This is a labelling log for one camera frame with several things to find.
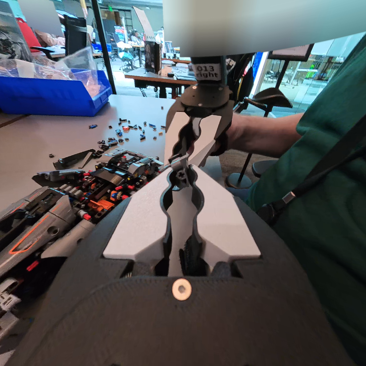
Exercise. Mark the pile of small lego pieces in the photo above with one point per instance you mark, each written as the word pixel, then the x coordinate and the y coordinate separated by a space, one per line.
pixel 128 128

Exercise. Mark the dark lego set box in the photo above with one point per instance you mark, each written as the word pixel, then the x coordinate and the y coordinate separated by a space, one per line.
pixel 11 37

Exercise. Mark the dark grey lego panel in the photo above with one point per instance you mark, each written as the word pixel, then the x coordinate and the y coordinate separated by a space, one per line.
pixel 77 158

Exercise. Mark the person's right hand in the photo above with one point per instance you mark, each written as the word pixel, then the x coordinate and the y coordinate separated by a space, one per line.
pixel 236 134

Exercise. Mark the red office chair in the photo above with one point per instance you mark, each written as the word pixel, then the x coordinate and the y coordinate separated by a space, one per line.
pixel 28 37

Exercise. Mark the black mesh office chair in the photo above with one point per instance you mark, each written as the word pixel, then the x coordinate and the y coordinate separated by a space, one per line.
pixel 271 97

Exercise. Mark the black framed tag sign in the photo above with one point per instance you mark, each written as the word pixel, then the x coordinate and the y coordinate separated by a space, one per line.
pixel 290 51

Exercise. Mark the background wooden desk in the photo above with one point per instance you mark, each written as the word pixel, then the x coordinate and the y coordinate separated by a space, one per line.
pixel 160 78

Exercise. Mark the dark display box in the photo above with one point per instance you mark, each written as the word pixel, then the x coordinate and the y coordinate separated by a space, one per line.
pixel 151 57

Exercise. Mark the blue plastic bin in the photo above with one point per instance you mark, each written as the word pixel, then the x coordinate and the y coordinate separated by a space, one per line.
pixel 51 97

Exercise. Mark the grey lego car model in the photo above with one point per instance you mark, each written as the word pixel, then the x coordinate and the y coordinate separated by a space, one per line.
pixel 57 206

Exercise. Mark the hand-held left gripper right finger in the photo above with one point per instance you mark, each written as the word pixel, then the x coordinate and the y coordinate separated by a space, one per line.
pixel 228 228

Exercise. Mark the small grey lego assembly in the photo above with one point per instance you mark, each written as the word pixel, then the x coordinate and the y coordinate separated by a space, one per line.
pixel 180 174

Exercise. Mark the black pole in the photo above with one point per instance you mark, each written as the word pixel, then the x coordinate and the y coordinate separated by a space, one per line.
pixel 104 48

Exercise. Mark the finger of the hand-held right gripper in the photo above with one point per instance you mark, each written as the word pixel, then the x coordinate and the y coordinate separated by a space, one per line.
pixel 173 128
pixel 210 128

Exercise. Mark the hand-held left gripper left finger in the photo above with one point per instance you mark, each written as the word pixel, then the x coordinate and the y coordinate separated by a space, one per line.
pixel 134 228

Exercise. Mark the person's right forearm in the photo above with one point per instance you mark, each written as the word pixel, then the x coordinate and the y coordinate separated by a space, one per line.
pixel 271 134

